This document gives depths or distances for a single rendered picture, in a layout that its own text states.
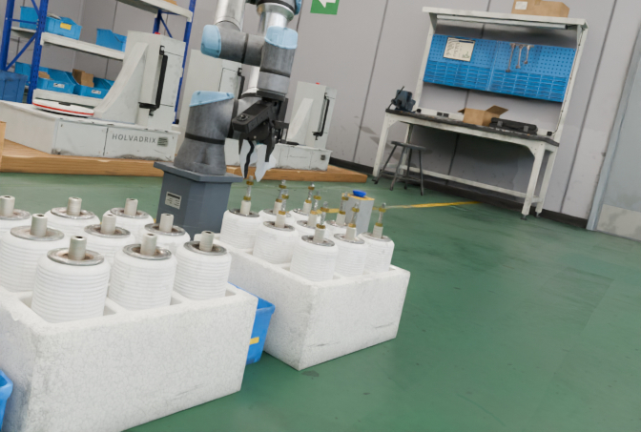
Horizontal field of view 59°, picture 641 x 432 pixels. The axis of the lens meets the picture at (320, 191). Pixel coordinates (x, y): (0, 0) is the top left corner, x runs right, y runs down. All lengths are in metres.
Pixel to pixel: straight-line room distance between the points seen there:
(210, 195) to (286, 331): 0.54
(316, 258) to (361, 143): 5.69
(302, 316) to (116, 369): 0.43
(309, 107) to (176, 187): 3.36
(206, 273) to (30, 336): 0.29
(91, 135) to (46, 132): 0.22
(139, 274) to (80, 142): 2.28
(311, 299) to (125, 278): 0.41
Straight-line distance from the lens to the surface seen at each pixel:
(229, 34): 1.45
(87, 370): 0.87
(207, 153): 1.61
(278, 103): 1.39
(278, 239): 1.27
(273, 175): 4.25
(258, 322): 1.17
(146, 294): 0.91
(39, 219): 0.96
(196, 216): 1.61
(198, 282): 0.98
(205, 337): 0.98
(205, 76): 3.93
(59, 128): 3.07
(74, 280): 0.84
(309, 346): 1.21
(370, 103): 6.86
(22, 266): 0.95
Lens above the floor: 0.51
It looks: 7 degrees down
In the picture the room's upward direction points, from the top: 12 degrees clockwise
